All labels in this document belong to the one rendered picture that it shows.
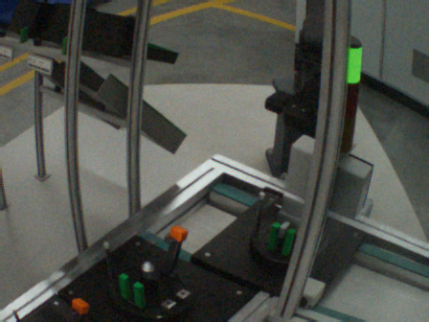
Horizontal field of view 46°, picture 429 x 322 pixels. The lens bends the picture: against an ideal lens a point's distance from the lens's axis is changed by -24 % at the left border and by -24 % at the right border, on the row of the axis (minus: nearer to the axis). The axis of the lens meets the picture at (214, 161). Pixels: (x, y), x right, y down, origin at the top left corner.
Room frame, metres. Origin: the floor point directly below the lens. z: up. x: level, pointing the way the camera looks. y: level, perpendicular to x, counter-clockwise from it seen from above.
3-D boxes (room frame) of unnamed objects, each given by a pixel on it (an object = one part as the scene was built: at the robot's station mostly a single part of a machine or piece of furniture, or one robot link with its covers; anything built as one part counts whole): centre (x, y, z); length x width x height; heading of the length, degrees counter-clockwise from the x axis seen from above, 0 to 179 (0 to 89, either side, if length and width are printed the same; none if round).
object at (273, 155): (1.23, -0.20, 0.96); 0.15 x 0.15 x 0.20; 9
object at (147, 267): (0.65, 0.08, 1.01); 0.24 x 0.24 x 0.13; 58
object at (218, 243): (0.81, -0.14, 0.96); 0.24 x 0.24 x 0.02; 58
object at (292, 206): (0.80, -0.13, 1.06); 0.08 x 0.04 x 0.07; 148
